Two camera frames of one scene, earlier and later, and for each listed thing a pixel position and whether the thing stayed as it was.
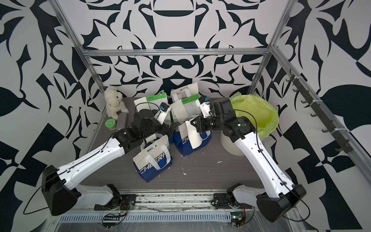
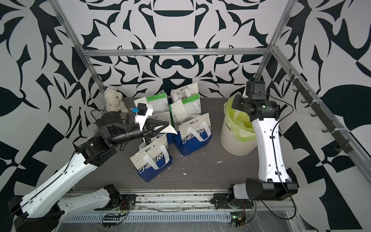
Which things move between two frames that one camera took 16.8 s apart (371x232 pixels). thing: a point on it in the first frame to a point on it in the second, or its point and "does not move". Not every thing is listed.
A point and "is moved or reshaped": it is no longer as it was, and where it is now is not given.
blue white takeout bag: (182, 142) does not move
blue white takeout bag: (184, 92) does not move
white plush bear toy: (114, 103) does not move
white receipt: (194, 136) is moved or reshaped
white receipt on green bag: (179, 110) does not move
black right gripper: (200, 125) to (236, 105)
